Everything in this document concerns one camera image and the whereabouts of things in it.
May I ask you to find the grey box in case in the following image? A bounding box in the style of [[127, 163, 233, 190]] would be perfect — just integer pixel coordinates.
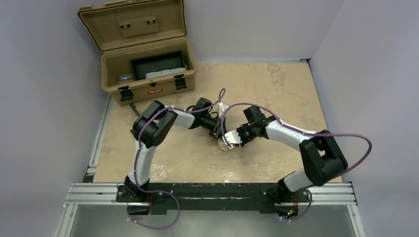
[[145, 68, 186, 79]]

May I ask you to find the metal can in case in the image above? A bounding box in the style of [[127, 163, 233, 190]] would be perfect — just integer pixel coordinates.
[[118, 75, 135, 81]]

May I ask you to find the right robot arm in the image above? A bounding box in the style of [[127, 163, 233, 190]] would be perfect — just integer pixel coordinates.
[[238, 106, 348, 201]]

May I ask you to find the purple cable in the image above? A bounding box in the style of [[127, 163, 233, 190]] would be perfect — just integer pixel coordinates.
[[126, 87, 227, 230], [220, 102, 373, 223]]

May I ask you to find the black tray in case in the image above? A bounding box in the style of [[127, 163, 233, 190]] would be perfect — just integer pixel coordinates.
[[129, 50, 185, 80]]

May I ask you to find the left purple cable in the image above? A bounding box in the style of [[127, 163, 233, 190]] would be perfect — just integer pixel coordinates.
[[126, 87, 227, 230]]

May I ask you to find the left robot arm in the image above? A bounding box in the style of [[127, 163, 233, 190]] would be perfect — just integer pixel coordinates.
[[124, 97, 226, 197]]

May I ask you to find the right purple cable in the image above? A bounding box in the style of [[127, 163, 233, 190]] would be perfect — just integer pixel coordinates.
[[220, 102, 373, 223]]

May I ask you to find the black hex key tool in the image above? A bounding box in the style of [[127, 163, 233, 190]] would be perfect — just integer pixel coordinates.
[[129, 104, 141, 117]]

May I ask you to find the beige folding umbrella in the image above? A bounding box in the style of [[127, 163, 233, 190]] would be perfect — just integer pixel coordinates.
[[217, 139, 241, 152]]

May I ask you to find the aluminium frame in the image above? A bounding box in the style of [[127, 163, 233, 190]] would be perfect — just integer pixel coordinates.
[[55, 104, 357, 237]]

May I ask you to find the tan hard case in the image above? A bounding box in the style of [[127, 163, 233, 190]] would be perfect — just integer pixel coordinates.
[[78, 0, 197, 106]]

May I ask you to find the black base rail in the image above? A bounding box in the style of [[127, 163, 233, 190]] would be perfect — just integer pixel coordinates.
[[116, 181, 310, 216]]

